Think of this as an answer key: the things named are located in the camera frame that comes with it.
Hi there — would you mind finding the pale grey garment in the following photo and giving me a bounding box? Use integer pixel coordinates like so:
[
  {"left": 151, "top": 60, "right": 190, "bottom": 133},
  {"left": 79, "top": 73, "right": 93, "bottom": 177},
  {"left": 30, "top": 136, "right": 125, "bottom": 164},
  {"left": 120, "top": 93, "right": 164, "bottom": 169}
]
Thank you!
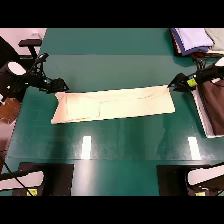
[{"left": 204, "top": 27, "right": 224, "bottom": 53}]

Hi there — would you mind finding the lilac garment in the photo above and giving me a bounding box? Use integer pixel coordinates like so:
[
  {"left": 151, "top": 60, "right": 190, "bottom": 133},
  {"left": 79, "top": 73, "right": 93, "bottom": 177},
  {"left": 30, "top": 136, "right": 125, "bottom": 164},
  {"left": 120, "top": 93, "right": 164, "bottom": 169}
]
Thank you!
[{"left": 170, "top": 27, "right": 215, "bottom": 57}]

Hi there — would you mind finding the cream garment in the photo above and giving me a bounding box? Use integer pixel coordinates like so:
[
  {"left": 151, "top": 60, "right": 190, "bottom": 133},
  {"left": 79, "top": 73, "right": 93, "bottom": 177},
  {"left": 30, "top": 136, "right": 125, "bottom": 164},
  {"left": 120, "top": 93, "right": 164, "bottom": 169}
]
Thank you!
[{"left": 50, "top": 84, "right": 177, "bottom": 125}]

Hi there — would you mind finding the white garment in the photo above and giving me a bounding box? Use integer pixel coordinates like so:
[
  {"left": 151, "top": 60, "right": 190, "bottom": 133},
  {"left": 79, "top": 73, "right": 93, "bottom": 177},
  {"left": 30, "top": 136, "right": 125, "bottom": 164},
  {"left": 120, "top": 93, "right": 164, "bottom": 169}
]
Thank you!
[{"left": 191, "top": 87, "right": 224, "bottom": 139}]

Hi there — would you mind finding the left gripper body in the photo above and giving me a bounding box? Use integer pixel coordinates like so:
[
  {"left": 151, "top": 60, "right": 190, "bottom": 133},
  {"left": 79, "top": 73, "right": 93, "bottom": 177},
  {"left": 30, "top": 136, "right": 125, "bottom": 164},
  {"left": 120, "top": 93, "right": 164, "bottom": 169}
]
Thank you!
[{"left": 46, "top": 78, "right": 70, "bottom": 95}]

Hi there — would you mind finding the brown garment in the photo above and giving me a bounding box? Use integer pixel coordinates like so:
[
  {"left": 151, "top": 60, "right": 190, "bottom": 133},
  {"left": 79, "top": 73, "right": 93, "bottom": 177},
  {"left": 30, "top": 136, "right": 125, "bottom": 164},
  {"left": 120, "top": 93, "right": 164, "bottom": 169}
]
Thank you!
[{"left": 199, "top": 79, "right": 224, "bottom": 136}]

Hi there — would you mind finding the black cable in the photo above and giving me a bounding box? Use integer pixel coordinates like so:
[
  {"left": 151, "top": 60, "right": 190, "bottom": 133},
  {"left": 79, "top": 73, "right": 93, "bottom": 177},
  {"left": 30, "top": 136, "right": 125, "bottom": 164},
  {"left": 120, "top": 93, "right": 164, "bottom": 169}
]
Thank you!
[{"left": 0, "top": 159, "right": 32, "bottom": 197}]

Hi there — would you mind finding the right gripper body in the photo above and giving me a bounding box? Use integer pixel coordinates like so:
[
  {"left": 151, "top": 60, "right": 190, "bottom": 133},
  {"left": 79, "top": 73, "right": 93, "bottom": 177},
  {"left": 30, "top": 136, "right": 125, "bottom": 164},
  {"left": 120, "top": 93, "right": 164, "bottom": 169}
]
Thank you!
[{"left": 167, "top": 72, "right": 198, "bottom": 93}]

